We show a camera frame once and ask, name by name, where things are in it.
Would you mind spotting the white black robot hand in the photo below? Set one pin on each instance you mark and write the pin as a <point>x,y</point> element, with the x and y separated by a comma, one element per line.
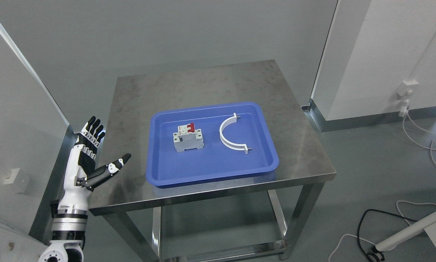
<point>81,175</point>

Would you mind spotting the grey circuit breaker red switch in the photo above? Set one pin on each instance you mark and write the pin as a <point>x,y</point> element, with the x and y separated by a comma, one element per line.
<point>188,137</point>

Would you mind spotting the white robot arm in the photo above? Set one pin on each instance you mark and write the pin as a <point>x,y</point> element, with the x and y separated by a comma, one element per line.
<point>68,237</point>

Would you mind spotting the blue plastic tray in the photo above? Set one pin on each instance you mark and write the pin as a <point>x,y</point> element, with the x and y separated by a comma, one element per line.
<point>168,168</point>

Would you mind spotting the stainless steel table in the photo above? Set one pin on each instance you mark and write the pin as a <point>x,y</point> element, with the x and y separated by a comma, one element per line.
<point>133,207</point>

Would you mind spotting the white stand pole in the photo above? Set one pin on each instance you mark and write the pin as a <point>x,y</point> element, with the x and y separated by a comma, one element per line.
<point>405,234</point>

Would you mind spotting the white wall box left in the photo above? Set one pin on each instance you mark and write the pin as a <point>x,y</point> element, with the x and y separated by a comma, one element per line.
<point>18,181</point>

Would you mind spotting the white curved bracket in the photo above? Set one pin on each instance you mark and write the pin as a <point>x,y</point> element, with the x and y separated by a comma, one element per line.
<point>228,135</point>

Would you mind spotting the white wall socket plug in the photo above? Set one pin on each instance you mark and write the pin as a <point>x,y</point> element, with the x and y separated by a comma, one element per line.
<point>404,93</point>

